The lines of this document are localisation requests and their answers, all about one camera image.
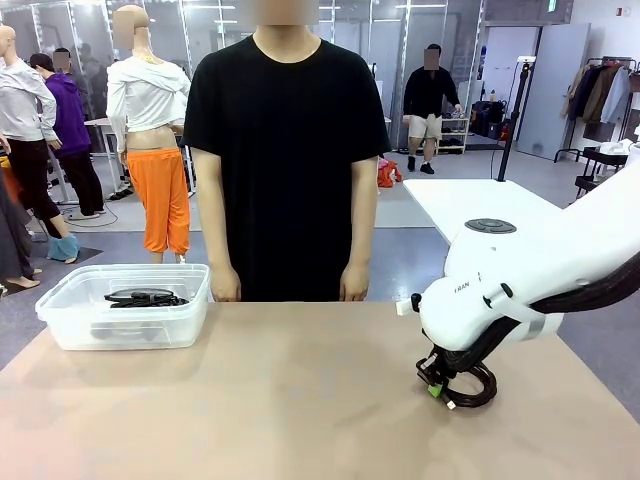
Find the mannequin with orange pants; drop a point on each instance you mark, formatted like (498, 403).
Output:
(160, 190)

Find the person in purple hoodie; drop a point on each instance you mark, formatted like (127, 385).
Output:
(67, 120)

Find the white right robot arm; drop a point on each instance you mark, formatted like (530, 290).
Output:
(480, 280)

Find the black utility cart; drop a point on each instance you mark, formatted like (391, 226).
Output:
(597, 172)

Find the person left forearm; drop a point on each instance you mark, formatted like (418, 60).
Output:
(364, 215)

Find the orange red bag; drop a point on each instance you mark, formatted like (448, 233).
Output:
(389, 174)

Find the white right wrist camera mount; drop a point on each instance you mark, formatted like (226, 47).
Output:
(407, 306)

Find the white table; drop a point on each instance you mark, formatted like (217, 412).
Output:
(475, 205)

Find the white shoe rack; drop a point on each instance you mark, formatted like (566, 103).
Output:
(457, 137)

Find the black tripod pole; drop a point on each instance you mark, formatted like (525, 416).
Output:
(510, 130)

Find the person torso black t-shirt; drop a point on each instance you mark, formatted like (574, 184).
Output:
(285, 175)

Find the clothes rack with coats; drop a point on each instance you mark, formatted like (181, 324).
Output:
(600, 95)

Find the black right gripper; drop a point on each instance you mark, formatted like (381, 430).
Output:
(430, 367)

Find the mannequin with grey top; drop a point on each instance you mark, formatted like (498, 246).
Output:
(22, 100)

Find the person right hand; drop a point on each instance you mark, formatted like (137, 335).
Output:
(226, 286)

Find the black bags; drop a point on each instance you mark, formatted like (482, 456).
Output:
(487, 120)

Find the person left hand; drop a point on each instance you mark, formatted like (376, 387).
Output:
(356, 284)

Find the person right forearm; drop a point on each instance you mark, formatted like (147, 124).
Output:
(214, 215)

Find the clear plastic storage container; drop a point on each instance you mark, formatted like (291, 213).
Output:
(190, 325)

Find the man in beige shorts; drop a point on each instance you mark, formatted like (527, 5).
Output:
(430, 95)

